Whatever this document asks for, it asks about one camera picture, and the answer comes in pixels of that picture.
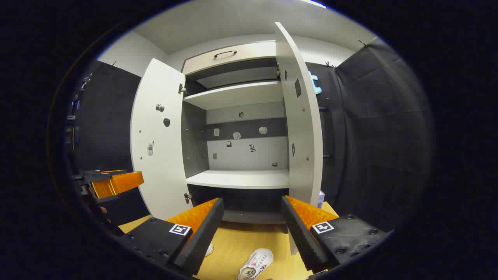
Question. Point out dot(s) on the paperback book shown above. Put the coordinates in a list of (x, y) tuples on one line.
[(321, 199)]

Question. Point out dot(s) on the white cabinet shelf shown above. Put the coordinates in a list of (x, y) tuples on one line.
[(233, 95), (241, 179)]

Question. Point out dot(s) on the ceiling light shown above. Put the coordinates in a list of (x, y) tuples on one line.
[(313, 3)]

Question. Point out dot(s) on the white canvas shoe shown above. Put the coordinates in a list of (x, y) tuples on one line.
[(255, 264), (209, 249)]

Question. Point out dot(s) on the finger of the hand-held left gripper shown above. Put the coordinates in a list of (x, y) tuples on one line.
[(126, 182)]

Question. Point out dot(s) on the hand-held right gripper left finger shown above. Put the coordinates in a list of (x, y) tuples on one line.
[(202, 241)]

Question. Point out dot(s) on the white shoe cabinet door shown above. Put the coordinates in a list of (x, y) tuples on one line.
[(159, 155), (303, 128)]

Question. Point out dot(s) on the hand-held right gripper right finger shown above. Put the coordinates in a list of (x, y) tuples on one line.
[(299, 237)]

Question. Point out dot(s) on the white shoe cabinet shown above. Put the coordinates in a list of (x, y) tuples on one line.
[(241, 155)]

